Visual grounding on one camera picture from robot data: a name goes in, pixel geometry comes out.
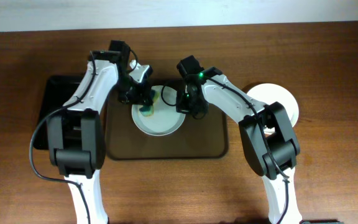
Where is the green and yellow sponge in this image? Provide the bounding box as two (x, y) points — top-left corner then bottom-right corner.
(139, 90), (159, 117)

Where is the pale green plate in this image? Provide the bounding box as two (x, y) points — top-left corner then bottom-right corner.
(131, 85), (186, 136)

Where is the large brown tray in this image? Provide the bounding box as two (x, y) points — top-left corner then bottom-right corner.
(104, 92), (229, 161)

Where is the white plate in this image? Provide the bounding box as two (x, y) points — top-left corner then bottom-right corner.
(247, 83), (300, 128)

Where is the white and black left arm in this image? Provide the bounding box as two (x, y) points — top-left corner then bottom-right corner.
(45, 50), (153, 223)

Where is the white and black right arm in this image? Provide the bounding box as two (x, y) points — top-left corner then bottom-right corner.
(183, 72), (303, 223)

